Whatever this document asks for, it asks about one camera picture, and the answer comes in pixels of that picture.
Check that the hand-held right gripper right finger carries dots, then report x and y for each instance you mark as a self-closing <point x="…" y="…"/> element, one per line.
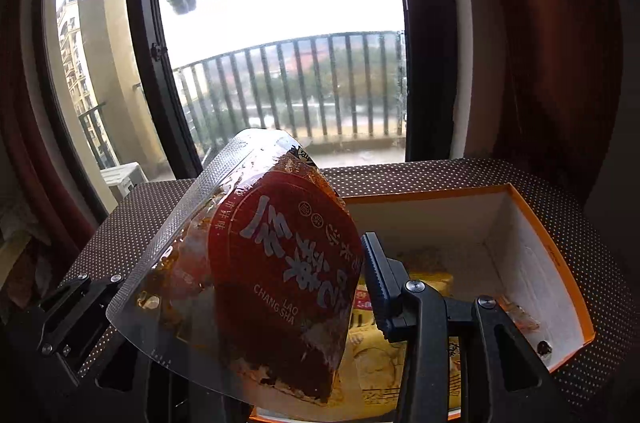
<point x="382" y="293"/>

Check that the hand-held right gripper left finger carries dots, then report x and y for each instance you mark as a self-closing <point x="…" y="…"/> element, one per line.
<point x="75" y="303"/>

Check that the large yellow snack bag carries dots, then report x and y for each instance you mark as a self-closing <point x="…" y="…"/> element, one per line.
<point x="375" y="368"/>

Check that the clear packet with red-brown label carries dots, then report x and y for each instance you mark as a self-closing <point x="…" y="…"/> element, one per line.
<point x="280" y="283"/>

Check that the orange cardboard box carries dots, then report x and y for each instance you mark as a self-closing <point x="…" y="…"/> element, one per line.
<point x="525" y="253"/>

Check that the white plastic chair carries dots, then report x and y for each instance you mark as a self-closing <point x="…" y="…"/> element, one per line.
<point x="125" y="178"/>

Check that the dark red curtain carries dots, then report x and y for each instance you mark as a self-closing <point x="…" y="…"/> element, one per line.
<point x="25" y="103"/>
<point x="540" y="53"/>

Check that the dark balcony railing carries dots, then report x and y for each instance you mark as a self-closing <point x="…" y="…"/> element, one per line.
<point x="350" y="34"/>

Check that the black window frame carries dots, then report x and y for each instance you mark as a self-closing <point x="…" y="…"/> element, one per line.
<point x="150" y="103"/>

